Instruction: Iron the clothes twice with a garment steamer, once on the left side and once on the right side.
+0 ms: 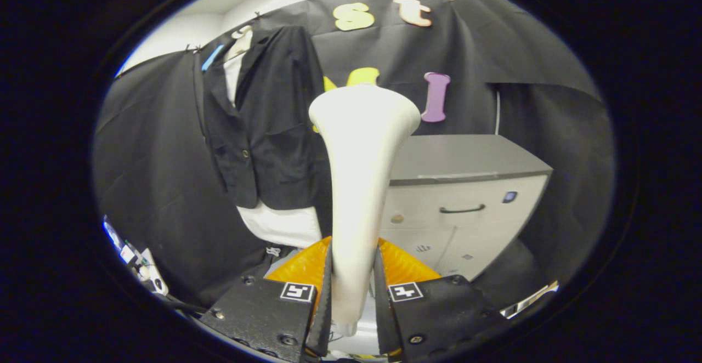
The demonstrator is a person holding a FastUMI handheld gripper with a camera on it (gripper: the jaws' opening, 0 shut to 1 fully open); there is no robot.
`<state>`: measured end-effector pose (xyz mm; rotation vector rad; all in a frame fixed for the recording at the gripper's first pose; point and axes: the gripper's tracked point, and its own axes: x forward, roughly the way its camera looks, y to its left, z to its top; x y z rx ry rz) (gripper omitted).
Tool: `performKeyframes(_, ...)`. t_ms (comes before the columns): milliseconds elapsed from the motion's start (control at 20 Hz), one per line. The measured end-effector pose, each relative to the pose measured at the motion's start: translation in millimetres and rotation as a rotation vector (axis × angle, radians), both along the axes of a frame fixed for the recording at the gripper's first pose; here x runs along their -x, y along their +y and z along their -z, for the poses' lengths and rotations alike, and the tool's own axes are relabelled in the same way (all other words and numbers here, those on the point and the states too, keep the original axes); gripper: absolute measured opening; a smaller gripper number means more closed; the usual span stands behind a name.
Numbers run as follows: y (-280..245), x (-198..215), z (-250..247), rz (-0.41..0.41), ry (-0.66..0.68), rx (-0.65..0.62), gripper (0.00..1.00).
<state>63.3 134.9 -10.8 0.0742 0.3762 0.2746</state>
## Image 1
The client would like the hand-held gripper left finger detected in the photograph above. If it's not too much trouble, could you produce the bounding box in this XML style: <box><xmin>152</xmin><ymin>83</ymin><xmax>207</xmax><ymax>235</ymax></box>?
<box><xmin>199</xmin><ymin>237</ymin><xmax>333</xmax><ymax>362</ymax></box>

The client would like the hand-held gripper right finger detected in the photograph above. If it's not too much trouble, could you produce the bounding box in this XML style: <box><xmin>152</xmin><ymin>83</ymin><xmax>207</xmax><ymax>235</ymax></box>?
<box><xmin>375</xmin><ymin>237</ymin><xmax>508</xmax><ymax>362</ymax></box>

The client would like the white shirt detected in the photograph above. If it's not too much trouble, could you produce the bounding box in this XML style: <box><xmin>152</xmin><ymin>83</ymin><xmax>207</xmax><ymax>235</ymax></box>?
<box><xmin>222</xmin><ymin>50</ymin><xmax>324</xmax><ymax>248</ymax></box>

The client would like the black suit jacket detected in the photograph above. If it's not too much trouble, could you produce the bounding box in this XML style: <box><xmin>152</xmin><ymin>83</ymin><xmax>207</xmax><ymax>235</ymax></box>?
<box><xmin>193</xmin><ymin>26</ymin><xmax>332</xmax><ymax>210</ymax></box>

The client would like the white electronic device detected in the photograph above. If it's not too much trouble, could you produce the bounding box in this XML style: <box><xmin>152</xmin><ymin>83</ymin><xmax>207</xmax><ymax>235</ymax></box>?
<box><xmin>103</xmin><ymin>216</ymin><xmax>169</xmax><ymax>297</ymax></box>

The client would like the grey cabinet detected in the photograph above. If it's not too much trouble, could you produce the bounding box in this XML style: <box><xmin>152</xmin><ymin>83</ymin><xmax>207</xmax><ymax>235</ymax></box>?
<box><xmin>378</xmin><ymin>134</ymin><xmax>553</xmax><ymax>281</ymax></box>

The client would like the black backdrop cloth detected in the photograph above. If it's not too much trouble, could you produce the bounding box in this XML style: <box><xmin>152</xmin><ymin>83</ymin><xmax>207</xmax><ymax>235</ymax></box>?
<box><xmin>92</xmin><ymin>0</ymin><xmax>615</xmax><ymax>309</ymax></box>

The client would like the cream mannequin hanger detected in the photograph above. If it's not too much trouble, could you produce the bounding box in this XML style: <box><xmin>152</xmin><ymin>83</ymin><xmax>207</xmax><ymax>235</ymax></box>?
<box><xmin>224</xmin><ymin>25</ymin><xmax>254</xmax><ymax>62</ymax></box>

